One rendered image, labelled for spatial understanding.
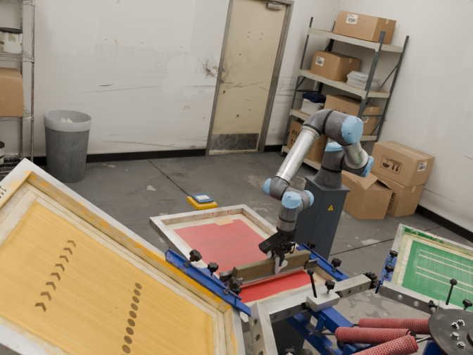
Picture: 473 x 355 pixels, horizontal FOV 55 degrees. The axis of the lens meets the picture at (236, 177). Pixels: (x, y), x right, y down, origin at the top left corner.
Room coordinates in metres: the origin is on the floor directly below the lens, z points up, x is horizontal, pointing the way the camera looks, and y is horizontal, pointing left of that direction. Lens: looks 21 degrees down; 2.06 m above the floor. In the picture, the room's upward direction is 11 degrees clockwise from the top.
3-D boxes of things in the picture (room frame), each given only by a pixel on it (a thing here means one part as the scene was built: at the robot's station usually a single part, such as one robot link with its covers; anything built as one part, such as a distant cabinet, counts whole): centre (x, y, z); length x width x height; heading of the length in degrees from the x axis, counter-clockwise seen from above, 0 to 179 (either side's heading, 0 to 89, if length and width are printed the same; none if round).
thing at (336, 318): (1.43, -0.44, 1.02); 0.17 x 0.06 x 0.05; 39
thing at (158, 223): (1.87, -0.09, 0.97); 0.79 x 0.58 x 0.04; 39
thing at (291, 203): (1.72, -0.24, 1.31); 0.09 x 0.08 x 0.11; 148
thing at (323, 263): (1.86, -0.46, 0.98); 0.30 x 0.05 x 0.07; 39
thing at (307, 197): (1.81, -0.28, 1.31); 0.11 x 0.11 x 0.08; 58
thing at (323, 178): (2.38, -0.50, 1.25); 0.15 x 0.15 x 0.10
